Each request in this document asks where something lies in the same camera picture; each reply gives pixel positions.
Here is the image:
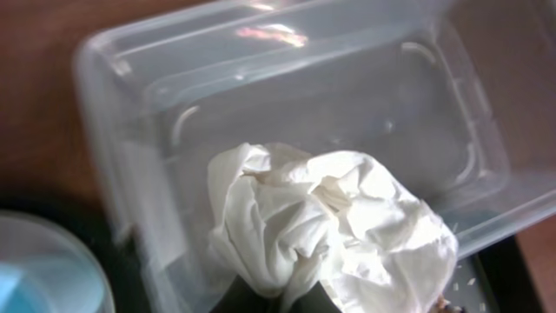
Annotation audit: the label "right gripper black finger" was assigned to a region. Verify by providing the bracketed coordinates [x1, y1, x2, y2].
[210, 276, 341, 313]

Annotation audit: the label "white tissue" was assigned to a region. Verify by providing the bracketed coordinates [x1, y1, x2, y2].
[208, 143, 459, 312]

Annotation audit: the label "blue plastic cup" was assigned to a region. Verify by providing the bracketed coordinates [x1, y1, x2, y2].
[1, 211, 116, 313]

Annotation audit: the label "food leftovers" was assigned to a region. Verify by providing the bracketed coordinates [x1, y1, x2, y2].
[430, 295, 467, 313]

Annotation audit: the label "round black tray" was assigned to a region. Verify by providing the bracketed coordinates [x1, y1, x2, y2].
[1, 195, 152, 313]

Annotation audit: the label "black rectangular tray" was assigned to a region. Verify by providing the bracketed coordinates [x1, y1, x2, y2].
[444, 236, 543, 313]

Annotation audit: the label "clear plastic bin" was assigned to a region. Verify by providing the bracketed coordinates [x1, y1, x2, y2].
[75, 1, 555, 312]

